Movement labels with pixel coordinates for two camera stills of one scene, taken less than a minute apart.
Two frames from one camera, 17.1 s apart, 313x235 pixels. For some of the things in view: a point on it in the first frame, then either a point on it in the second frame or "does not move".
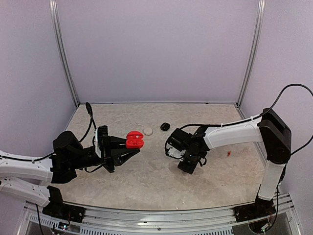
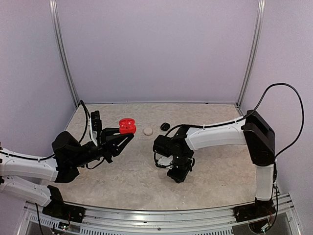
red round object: x=134 y=140 -> x=127 y=126
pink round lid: x=148 y=131 does not move
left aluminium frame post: x=53 y=8 does not move
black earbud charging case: x=165 y=126 does not move
